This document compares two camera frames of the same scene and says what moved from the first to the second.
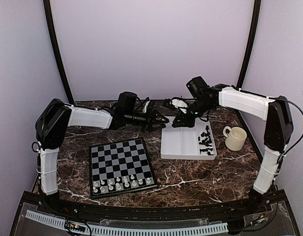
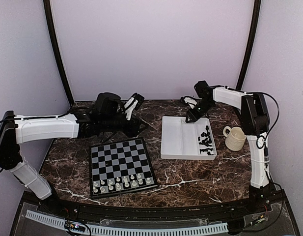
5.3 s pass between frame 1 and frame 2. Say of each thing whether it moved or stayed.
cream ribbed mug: stayed
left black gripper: moved
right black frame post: stayed
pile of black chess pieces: stayed
